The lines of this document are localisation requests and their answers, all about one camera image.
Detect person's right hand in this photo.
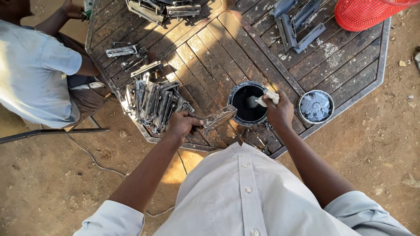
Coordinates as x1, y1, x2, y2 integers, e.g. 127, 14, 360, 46
262, 91, 295, 132

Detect person's left hand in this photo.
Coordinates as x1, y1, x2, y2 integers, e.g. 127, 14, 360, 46
166, 111, 205, 147

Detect white paint rag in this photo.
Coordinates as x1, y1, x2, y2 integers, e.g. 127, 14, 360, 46
255, 90, 280, 108

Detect bare steel latch bracket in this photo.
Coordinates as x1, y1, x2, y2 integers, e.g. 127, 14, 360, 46
202, 105, 238, 135

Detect black paint can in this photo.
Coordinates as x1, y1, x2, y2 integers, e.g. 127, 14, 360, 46
227, 81, 270, 127

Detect scattered metal bolts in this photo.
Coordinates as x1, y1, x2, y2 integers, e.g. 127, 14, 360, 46
238, 121, 273, 153

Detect pile of unpainted metal brackets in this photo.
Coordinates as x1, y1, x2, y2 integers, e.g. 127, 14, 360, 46
126, 0, 201, 25
119, 73, 195, 134

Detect round paint can lid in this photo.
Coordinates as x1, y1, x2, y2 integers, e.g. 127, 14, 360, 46
297, 90, 335, 125

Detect person's white button shirt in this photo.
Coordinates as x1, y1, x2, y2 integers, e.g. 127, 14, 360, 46
73, 142, 416, 236

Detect red plastic mesh basket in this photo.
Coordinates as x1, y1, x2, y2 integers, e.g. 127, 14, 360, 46
334, 0, 420, 32

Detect green power tool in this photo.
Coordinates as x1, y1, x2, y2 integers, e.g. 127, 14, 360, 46
81, 0, 95, 21

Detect shiny loose metal bracket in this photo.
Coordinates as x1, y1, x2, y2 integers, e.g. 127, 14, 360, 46
120, 47, 149, 73
105, 42, 139, 59
130, 61, 163, 78

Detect grey painted metal bracket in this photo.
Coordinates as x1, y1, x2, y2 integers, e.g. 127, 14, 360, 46
294, 23, 327, 54
270, 0, 298, 19
292, 0, 324, 31
276, 14, 298, 50

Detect white cable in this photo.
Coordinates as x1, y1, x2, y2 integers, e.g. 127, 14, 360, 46
65, 134, 176, 217

